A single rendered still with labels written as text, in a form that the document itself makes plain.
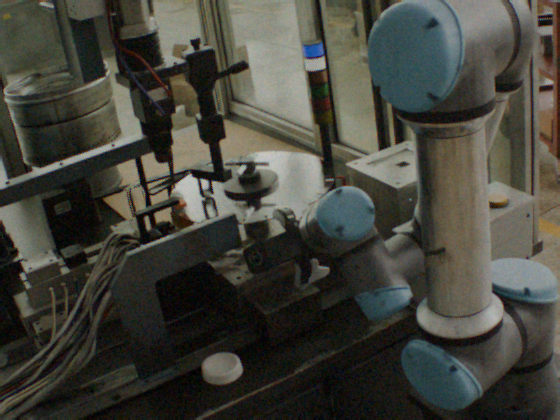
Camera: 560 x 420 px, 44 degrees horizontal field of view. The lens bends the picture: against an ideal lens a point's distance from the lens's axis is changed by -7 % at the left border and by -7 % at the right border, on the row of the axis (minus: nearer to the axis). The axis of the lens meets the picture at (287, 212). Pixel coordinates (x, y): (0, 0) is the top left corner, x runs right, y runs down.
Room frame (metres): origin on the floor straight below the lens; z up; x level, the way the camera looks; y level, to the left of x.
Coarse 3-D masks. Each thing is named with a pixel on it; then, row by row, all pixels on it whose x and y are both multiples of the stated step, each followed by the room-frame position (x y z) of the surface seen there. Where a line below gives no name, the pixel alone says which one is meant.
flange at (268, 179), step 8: (240, 176) 1.33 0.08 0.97; (248, 176) 1.32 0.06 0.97; (256, 176) 1.32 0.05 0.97; (264, 176) 1.34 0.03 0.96; (272, 176) 1.34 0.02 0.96; (224, 184) 1.34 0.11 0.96; (232, 184) 1.33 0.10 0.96; (240, 184) 1.32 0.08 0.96; (248, 184) 1.32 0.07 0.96; (256, 184) 1.31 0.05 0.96; (264, 184) 1.31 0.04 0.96; (272, 184) 1.31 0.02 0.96; (224, 192) 1.32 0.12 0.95; (232, 192) 1.30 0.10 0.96; (240, 192) 1.29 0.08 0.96; (248, 192) 1.29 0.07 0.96; (256, 192) 1.29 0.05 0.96; (264, 192) 1.29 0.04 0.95
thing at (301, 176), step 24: (264, 168) 1.41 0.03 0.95; (288, 168) 1.39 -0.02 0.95; (312, 168) 1.37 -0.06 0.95; (192, 192) 1.35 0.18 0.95; (216, 192) 1.33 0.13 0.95; (288, 192) 1.28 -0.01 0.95; (312, 192) 1.26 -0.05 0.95; (192, 216) 1.24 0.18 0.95; (216, 216) 1.22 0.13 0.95; (240, 216) 1.21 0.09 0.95; (264, 216) 1.19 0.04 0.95
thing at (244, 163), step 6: (252, 156) 1.36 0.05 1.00; (228, 162) 1.35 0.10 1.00; (234, 162) 1.35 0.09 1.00; (240, 162) 1.34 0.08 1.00; (246, 162) 1.33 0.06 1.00; (252, 162) 1.33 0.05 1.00; (258, 162) 1.33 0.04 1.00; (264, 162) 1.32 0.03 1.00; (270, 162) 1.32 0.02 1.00; (240, 168) 1.31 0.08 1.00; (246, 168) 1.33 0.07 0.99; (252, 168) 1.33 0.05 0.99; (240, 174) 1.30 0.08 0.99; (246, 174) 1.33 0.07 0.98
